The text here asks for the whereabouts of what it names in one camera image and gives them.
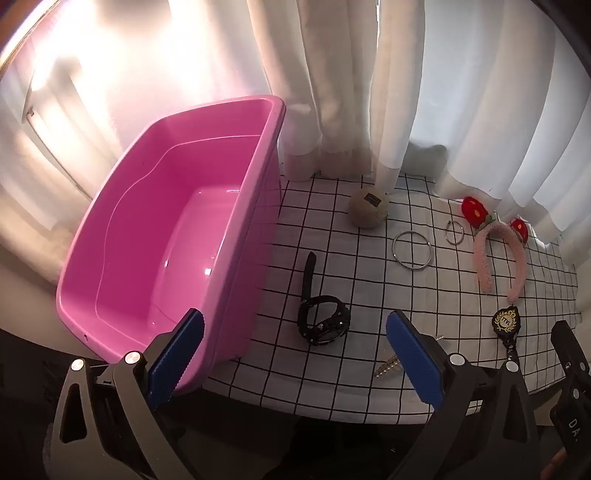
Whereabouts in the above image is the black wrist watch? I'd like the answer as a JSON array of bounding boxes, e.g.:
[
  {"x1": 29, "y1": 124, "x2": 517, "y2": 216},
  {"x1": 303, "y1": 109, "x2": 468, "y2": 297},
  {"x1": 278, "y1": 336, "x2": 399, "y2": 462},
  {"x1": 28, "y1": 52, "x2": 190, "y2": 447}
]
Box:
[{"x1": 297, "y1": 251, "x2": 352, "y2": 347}]

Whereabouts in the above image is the pink plush strawberry headband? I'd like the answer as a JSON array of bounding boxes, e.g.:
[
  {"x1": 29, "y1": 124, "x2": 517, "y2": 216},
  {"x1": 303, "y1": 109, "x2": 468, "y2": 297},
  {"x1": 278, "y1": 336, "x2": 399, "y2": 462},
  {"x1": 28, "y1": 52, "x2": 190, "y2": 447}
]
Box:
[{"x1": 460, "y1": 195, "x2": 530, "y2": 303}]

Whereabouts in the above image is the pink plastic tub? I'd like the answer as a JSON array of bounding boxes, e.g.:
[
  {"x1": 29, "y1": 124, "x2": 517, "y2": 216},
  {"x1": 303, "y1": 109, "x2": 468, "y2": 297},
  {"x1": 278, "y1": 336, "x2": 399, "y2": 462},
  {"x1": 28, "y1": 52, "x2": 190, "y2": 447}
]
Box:
[{"x1": 55, "y1": 95, "x2": 288, "y2": 393}]

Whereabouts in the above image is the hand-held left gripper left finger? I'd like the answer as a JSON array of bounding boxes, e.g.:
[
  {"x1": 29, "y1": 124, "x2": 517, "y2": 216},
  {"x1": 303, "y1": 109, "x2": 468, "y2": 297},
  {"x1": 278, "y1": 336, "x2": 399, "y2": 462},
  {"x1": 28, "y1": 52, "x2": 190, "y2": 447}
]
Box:
[{"x1": 44, "y1": 308, "x2": 206, "y2": 480}]

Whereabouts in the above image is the large silver bangle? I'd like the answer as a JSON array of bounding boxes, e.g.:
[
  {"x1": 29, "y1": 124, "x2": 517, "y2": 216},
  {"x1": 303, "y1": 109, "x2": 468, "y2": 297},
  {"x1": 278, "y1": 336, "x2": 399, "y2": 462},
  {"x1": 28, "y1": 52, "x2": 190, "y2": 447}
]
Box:
[{"x1": 392, "y1": 229, "x2": 435, "y2": 272}]

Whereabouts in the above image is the black grid white tablecloth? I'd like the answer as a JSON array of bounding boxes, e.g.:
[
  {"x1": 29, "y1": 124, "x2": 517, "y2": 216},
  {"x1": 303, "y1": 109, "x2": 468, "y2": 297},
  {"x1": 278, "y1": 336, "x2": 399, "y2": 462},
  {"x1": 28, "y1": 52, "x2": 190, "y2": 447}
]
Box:
[{"x1": 203, "y1": 173, "x2": 583, "y2": 423}]

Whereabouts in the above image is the white curtain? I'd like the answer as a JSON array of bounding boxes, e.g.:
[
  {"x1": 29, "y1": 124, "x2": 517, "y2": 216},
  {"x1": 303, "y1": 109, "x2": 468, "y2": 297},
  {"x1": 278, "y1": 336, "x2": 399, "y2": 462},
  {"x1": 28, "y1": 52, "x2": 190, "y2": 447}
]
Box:
[{"x1": 0, "y1": 0, "x2": 591, "y2": 282}]

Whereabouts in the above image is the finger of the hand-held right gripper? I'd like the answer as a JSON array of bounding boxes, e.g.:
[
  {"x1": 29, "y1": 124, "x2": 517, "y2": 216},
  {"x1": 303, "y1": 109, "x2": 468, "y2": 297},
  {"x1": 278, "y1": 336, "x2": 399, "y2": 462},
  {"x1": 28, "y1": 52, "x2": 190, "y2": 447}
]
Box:
[{"x1": 551, "y1": 320, "x2": 591, "y2": 398}]

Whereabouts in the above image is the black gold badge reel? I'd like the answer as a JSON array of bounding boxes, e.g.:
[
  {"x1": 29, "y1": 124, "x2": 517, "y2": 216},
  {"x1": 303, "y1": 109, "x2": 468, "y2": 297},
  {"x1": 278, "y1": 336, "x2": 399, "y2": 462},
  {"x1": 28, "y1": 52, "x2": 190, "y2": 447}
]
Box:
[{"x1": 492, "y1": 307, "x2": 520, "y2": 365}]

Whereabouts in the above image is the person's right hand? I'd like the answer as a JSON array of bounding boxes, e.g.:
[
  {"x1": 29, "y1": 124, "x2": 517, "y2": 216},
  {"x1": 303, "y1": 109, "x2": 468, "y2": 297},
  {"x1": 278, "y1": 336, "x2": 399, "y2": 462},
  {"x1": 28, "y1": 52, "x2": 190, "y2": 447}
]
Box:
[{"x1": 541, "y1": 449, "x2": 570, "y2": 480}]

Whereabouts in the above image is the beige round pouch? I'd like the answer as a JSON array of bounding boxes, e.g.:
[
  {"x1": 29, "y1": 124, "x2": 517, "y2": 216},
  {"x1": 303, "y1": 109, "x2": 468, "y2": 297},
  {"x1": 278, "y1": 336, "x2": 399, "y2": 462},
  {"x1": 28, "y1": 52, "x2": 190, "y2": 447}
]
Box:
[{"x1": 348, "y1": 188, "x2": 389, "y2": 228}]

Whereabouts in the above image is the pearl hair clip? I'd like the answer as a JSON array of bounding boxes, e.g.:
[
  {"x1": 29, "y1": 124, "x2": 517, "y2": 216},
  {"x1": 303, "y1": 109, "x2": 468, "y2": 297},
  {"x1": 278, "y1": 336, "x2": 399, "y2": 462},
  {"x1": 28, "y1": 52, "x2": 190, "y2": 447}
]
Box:
[{"x1": 374, "y1": 335, "x2": 446, "y2": 381}]

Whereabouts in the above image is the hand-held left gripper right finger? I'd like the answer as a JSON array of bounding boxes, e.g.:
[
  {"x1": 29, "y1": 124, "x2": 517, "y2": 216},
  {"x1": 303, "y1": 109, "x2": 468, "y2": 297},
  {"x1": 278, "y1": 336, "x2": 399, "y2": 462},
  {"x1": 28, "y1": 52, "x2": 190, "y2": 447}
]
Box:
[{"x1": 386, "y1": 310, "x2": 544, "y2": 480}]

